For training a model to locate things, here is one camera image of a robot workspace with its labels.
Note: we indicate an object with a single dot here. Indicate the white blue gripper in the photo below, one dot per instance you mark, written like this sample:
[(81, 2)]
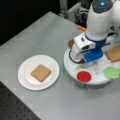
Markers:
[(85, 50)]

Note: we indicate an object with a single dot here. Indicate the toast bread slice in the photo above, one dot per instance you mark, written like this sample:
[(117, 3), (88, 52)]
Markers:
[(114, 54), (41, 73)]

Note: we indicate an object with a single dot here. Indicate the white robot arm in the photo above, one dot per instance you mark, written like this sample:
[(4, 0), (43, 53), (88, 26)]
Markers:
[(103, 22)]

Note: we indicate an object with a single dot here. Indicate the brown meat patty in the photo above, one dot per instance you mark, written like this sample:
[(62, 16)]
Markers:
[(71, 43)]

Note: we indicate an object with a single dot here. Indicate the white round divided tray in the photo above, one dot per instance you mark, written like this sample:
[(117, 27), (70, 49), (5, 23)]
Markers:
[(95, 69)]

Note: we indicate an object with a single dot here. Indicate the red tomato slice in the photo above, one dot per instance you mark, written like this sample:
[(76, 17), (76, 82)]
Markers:
[(84, 76)]

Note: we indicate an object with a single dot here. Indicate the green lettuce piece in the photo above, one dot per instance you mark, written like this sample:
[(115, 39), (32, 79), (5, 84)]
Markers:
[(111, 72)]

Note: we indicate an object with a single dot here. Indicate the white paper plate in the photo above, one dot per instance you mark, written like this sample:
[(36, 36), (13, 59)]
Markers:
[(28, 66)]

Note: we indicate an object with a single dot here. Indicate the grey metal frame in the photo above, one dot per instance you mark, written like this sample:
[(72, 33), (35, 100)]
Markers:
[(77, 13)]

